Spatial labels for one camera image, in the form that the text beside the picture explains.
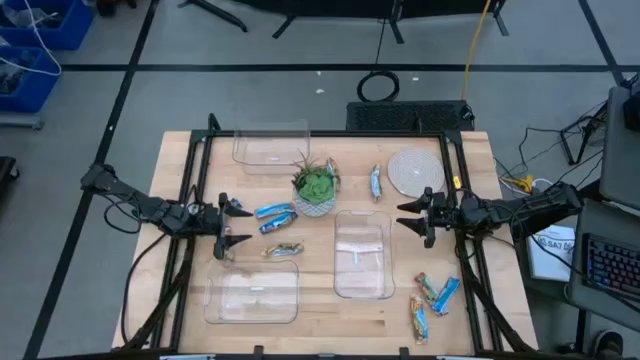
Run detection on clear plastic bin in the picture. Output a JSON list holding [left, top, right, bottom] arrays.
[[231, 118, 312, 176], [333, 209, 397, 301], [203, 258, 301, 326]]

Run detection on yellow power plug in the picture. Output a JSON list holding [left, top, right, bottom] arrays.
[[499, 174, 536, 195]]

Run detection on black stand leg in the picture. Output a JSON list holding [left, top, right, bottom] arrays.
[[177, 0, 249, 34]]

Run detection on yellow blue granola bar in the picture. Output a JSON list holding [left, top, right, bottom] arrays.
[[409, 293, 430, 346]]

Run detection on black floor cables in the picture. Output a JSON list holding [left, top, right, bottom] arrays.
[[494, 99, 609, 201]]

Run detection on white printed box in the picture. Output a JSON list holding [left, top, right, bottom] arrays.
[[525, 224, 577, 284]]

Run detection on person's shoe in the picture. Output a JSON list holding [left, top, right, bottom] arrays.
[[592, 329, 625, 359]]

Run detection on silver blue granola bar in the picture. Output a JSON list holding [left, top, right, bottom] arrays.
[[369, 164, 384, 203]]

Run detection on black desk device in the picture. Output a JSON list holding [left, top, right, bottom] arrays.
[[622, 74, 640, 132]]

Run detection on succulent in patterned pot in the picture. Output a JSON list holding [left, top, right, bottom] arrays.
[[291, 149, 342, 219]]

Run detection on black backlit keyboard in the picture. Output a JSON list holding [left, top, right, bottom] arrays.
[[582, 232, 640, 301]]

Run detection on coiled black cable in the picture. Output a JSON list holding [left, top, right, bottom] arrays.
[[356, 18, 401, 104]]

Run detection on red green granola bar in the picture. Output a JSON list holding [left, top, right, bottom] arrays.
[[413, 271, 441, 307]]

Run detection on blue storage crate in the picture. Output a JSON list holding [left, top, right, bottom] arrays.
[[0, 45, 63, 114], [0, 0, 95, 51]]

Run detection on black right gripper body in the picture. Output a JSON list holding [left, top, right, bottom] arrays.
[[428, 191, 481, 234]]

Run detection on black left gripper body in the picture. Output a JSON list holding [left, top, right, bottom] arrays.
[[187, 199, 225, 239]]

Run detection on yellow cable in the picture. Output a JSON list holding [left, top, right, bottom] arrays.
[[460, 0, 494, 101]]

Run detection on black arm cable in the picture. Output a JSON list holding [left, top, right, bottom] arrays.
[[119, 232, 169, 346]]

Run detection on white cable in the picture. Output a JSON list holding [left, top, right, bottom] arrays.
[[0, 0, 63, 77]]

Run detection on grey desk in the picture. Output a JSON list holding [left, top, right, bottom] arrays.
[[566, 84, 640, 335]]

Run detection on brown and blue granola bar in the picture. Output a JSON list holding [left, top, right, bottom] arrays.
[[260, 242, 306, 259]]

